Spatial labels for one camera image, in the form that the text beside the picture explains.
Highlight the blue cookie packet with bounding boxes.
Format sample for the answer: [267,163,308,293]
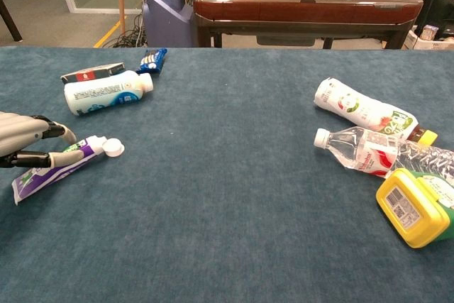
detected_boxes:
[135,48,168,75]

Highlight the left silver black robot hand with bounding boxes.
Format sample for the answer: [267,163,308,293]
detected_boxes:
[0,111,86,169]

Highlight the white storage box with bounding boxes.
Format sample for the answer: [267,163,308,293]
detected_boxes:
[404,29,454,50]

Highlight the black bag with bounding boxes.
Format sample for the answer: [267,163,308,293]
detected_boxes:
[414,0,454,40]

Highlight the brown mahjong table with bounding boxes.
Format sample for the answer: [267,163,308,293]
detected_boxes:
[193,0,424,50]

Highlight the small printed carton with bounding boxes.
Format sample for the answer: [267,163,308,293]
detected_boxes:
[421,24,439,40]

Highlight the white blue yogurt bottle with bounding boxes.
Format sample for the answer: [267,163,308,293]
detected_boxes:
[63,70,154,116]

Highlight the white red patterned box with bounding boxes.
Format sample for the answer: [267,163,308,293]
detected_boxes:
[60,62,126,85]

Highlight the black furniture leg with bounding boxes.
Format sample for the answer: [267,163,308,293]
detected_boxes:
[0,0,23,42]

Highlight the tangled floor cables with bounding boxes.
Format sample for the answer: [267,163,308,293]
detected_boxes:
[112,15,147,48]

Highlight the yellow green plastic tub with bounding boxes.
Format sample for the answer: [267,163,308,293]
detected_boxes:
[375,167,454,249]

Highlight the blue table cloth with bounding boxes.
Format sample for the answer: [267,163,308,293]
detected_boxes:
[0,45,454,303]

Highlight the clear plastic water bottle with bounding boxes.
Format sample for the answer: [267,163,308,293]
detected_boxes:
[313,126,454,187]

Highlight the blue machine base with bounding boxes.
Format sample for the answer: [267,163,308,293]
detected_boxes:
[143,0,195,48]

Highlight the white yogurt drink bottle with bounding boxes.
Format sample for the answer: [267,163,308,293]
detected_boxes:
[314,77,439,147]

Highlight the purple white tube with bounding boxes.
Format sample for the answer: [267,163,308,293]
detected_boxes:
[11,135,109,206]

